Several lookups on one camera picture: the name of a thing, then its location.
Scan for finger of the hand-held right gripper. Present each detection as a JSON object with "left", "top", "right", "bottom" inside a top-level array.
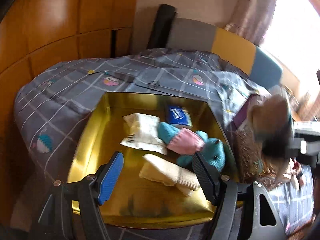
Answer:
[{"left": 261, "top": 135, "right": 294, "bottom": 161}]

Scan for wooden wardrobe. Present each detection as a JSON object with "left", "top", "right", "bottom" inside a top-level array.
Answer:
[{"left": 0, "top": 0, "right": 140, "bottom": 140}]

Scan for white printed packet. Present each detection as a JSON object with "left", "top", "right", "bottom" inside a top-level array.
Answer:
[{"left": 119, "top": 113, "right": 167, "bottom": 155}]

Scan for window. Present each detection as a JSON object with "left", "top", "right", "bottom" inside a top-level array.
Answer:
[{"left": 260, "top": 0, "right": 320, "bottom": 80}]

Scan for cream ribbed socks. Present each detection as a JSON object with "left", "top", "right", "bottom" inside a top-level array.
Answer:
[{"left": 139, "top": 154, "right": 202, "bottom": 197}]

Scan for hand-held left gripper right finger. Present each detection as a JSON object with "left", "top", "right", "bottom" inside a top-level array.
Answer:
[{"left": 192, "top": 152, "right": 288, "bottom": 240}]

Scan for purple cardboard box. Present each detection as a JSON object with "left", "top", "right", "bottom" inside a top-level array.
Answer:
[{"left": 231, "top": 94, "right": 255, "bottom": 130}]

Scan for black rolled mat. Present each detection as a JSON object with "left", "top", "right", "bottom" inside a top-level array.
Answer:
[{"left": 147, "top": 4, "right": 178, "bottom": 49}]

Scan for brown furry stuffed toy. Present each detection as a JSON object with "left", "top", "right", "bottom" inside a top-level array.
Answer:
[{"left": 247, "top": 86, "right": 294, "bottom": 143}]

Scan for pink flower print curtain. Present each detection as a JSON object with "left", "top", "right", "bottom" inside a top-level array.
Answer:
[{"left": 225, "top": 0, "right": 279, "bottom": 45}]

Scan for blue tissue packet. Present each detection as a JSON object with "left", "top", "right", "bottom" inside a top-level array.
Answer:
[{"left": 164, "top": 104, "right": 193, "bottom": 128}]

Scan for teal knitted plush toy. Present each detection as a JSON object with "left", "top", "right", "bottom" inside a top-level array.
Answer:
[{"left": 157, "top": 122, "right": 226, "bottom": 173}]

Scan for gold ornate tissue box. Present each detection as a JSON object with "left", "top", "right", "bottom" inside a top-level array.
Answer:
[{"left": 235, "top": 127, "right": 283, "bottom": 189}]

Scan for grey checked bed blanket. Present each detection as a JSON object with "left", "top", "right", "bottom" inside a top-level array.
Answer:
[{"left": 14, "top": 49, "right": 320, "bottom": 240}]

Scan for grey yellow blue headboard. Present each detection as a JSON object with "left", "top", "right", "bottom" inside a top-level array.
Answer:
[{"left": 166, "top": 17, "right": 284, "bottom": 90}]

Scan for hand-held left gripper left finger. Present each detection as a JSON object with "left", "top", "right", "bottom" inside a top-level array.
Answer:
[{"left": 37, "top": 151, "right": 125, "bottom": 240}]

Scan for gold metal tin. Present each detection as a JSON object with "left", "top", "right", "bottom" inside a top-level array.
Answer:
[{"left": 67, "top": 92, "right": 244, "bottom": 229}]

